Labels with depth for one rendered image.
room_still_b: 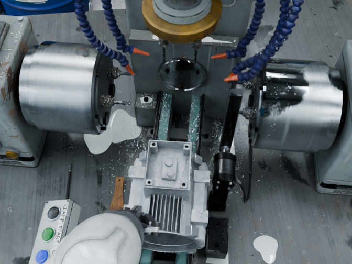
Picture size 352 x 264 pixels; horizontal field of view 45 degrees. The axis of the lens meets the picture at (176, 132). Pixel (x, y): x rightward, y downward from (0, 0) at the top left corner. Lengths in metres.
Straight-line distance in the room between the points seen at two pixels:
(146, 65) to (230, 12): 0.28
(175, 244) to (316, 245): 0.43
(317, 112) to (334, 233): 0.40
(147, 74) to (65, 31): 0.55
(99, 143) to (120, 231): 0.83
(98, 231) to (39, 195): 0.81
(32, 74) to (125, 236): 0.65
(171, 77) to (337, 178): 0.56
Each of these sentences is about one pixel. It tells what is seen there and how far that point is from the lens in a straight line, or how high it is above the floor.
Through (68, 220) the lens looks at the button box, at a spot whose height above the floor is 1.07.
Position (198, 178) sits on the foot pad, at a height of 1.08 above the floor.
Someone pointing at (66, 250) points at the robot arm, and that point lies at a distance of 0.55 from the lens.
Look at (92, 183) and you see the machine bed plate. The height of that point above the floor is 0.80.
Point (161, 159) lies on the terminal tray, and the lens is 0.99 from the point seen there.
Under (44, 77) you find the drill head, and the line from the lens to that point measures 1.13.
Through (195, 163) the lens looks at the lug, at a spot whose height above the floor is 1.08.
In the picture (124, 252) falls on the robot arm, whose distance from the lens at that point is 0.56.
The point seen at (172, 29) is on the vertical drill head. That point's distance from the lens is 0.93.
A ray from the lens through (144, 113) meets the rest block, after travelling 1.35.
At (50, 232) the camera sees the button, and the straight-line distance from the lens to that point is 1.01.
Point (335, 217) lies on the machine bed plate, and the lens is 1.36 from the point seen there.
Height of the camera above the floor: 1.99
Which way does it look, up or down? 59 degrees down
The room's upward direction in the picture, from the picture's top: straight up
